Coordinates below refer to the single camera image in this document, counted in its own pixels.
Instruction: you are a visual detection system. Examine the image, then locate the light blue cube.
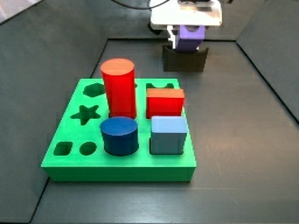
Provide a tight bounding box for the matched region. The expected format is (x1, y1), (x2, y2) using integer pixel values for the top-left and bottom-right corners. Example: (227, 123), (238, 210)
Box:
(150, 116), (187, 155)

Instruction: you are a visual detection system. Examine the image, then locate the red square block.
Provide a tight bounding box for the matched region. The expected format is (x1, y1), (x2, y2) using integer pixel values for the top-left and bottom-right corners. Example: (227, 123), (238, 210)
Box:
(146, 88), (184, 119)

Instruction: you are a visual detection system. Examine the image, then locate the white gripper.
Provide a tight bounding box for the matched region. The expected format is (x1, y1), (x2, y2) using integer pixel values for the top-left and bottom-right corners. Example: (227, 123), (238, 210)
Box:
(151, 0), (222, 49)

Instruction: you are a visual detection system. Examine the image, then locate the green shape sorter base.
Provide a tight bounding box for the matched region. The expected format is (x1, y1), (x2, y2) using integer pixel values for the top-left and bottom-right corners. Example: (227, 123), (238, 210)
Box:
(42, 79), (196, 182)

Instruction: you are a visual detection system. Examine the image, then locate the tall red cylinder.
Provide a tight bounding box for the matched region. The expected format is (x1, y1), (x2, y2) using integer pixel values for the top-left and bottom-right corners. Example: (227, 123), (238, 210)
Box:
(100, 58), (136, 118)

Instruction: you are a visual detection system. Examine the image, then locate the dark blue cylinder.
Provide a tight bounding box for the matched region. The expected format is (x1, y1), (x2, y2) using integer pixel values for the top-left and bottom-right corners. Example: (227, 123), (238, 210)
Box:
(99, 116), (139, 157)

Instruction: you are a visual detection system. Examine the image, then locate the black cable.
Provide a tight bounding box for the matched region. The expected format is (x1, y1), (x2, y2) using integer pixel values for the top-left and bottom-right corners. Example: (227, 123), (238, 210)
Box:
(111, 0), (171, 11)

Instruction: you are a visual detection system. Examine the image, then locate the purple arch block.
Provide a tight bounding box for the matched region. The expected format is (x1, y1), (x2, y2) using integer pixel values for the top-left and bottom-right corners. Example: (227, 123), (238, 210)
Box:
(175, 25), (206, 53)

